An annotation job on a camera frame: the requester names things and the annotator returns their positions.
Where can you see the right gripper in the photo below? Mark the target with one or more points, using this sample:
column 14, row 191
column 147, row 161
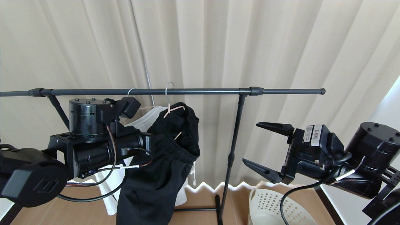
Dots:
column 309, row 159

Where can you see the beige curtain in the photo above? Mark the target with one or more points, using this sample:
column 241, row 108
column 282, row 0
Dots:
column 218, row 37

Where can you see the white garment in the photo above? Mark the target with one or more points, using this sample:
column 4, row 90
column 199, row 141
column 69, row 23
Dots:
column 143, row 120

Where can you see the black garment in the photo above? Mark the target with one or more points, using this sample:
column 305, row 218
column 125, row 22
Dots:
column 156, row 175

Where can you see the black clothes rack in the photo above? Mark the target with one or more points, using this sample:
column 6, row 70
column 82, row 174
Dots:
column 203, row 91

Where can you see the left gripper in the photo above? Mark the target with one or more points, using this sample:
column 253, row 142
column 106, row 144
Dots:
column 125, row 147

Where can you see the white laundry basket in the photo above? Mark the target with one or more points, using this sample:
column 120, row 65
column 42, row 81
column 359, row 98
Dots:
column 275, row 206

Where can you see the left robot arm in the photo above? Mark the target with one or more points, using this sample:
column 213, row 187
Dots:
column 31, row 178

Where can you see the pink clothes hanger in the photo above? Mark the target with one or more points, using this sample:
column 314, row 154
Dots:
column 169, row 107
column 131, row 91

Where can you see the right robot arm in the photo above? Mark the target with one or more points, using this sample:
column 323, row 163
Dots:
column 372, row 156

